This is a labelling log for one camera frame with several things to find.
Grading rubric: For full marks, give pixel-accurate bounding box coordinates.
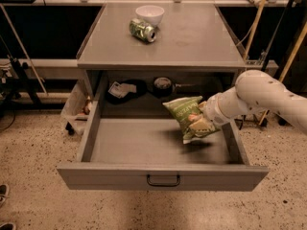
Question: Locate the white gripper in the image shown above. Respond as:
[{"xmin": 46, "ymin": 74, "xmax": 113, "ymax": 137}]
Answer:
[{"xmin": 189, "ymin": 93, "xmax": 229, "ymax": 137}]

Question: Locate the green jalapeno chip bag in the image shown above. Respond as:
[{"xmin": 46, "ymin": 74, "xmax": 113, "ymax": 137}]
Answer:
[{"xmin": 163, "ymin": 96, "xmax": 219, "ymax": 144}]

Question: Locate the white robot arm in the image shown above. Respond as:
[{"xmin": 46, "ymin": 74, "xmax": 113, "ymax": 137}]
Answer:
[{"xmin": 189, "ymin": 70, "xmax": 307, "ymax": 137}]

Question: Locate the grey cabinet counter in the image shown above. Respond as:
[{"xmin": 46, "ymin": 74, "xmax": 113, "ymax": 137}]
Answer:
[{"xmin": 75, "ymin": 2, "xmax": 247, "ymax": 118}]

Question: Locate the grey open top drawer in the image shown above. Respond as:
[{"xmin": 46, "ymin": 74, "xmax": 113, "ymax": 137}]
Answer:
[{"xmin": 56, "ymin": 77, "xmax": 270, "ymax": 193}]

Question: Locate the green soda can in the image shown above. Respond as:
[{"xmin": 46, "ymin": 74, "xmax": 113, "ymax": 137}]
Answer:
[{"xmin": 129, "ymin": 18, "xmax": 156, "ymax": 43}]

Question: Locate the white ceramic bowl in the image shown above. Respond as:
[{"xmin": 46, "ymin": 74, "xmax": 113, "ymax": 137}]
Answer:
[{"xmin": 135, "ymin": 5, "xmax": 165, "ymax": 27}]

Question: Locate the clear plastic bin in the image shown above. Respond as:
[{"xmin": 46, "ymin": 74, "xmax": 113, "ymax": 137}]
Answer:
[{"xmin": 60, "ymin": 80, "xmax": 91, "ymax": 135}]

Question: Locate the wooden stick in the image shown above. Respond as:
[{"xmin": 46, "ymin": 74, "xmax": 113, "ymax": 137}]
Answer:
[{"xmin": 243, "ymin": 0, "xmax": 266, "ymax": 61}]

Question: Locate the black tripod stand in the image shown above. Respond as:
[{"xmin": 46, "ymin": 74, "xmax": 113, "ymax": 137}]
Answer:
[{"xmin": 0, "ymin": 36, "xmax": 42, "ymax": 107}]

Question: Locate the black sneaker upper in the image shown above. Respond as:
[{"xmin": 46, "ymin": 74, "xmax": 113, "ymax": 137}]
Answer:
[{"xmin": 0, "ymin": 184, "xmax": 10, "ymax": 207}]

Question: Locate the black sneaker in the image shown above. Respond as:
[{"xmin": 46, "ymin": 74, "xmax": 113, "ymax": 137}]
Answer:
[
  {"xmin": 0, "ymin": 222, "xmax": 16, "ymax": 230},
  {"xmin": 0, "ymin": 184, "xmax": 10, "ymax": 207}
]

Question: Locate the black sneaker lower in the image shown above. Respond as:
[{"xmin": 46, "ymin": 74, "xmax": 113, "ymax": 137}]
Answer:
[{"xmin": 0, "ymin": 222, "xmax": 16, "ymax": 230}]

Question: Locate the black drawer handle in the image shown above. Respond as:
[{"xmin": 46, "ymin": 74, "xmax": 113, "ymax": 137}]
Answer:
[{"xmin": 147, "ymin": 175, "xmax": 180, "ymax": 188}]

